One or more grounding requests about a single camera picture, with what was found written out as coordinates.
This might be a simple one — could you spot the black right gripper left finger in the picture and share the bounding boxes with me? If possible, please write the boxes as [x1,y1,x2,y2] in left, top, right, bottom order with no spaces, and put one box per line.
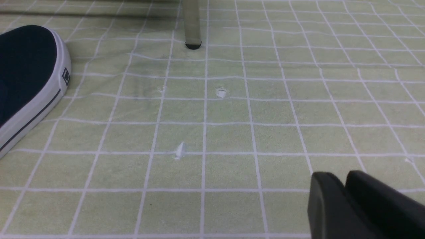
[307,172,385,239]

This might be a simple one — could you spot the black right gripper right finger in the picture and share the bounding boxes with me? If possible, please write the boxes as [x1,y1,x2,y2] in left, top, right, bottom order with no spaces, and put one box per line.
[345,171,425,239]

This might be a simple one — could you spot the navy slip-on shoe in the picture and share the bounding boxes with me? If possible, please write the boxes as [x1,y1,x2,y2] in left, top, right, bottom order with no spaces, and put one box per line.
[0,25,72,157]

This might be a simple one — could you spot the silver metal shoe rack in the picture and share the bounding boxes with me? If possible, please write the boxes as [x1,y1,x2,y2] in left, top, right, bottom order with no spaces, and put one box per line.
[182,0,202,50]

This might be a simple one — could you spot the green checkered table cloth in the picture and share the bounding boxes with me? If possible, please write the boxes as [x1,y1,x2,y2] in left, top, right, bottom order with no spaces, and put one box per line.
[1,0,425,239]

